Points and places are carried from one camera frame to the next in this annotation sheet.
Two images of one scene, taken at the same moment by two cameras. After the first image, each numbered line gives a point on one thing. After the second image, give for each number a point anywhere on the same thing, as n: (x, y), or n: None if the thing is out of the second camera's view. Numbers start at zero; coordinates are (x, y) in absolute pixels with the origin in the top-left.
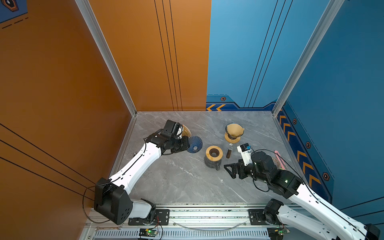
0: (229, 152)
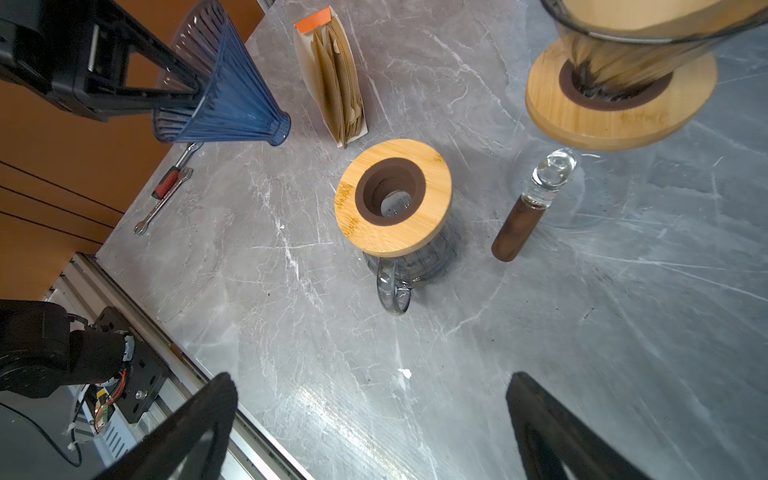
0: (551, 169)
